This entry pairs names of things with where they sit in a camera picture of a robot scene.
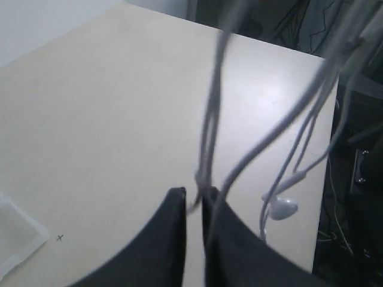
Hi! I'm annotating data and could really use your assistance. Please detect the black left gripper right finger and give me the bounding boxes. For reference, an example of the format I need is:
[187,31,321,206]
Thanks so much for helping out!
[202,187,331,287]

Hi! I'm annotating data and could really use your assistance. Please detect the white wired earphones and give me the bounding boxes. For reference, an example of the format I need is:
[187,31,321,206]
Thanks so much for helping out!
[189,1,382,245]

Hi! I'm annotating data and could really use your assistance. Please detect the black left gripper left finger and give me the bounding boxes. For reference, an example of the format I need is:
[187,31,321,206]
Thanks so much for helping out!
[72,187,187,286]

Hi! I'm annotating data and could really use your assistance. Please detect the black tripod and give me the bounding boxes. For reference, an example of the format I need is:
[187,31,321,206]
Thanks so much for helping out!
[272,0,310,50]

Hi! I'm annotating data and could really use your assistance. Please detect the clear plastic storage case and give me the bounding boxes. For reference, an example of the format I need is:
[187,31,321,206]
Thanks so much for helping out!
[1,194,49,279]

